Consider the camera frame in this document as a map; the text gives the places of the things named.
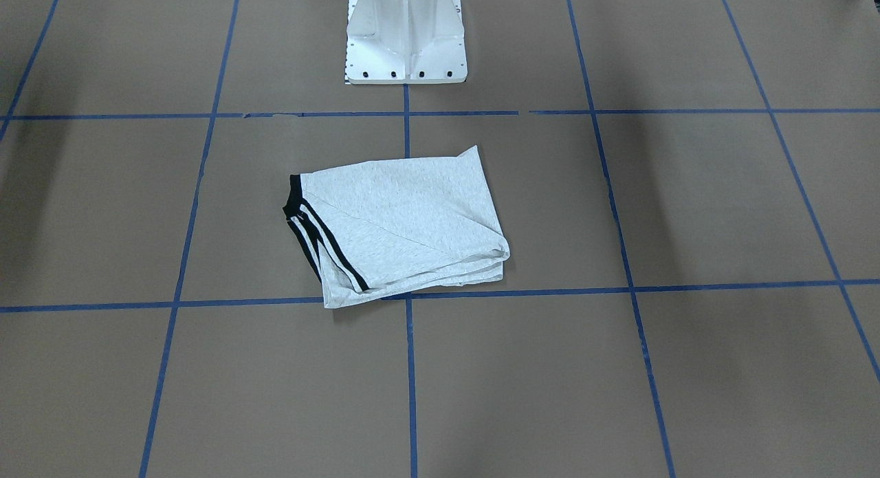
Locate grey cartoon print t-shirt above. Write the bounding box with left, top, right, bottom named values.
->
left=283, top=146, right=510, bottom=309

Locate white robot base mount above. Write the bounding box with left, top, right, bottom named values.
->
left=344, top=0, right=468, bottom=85

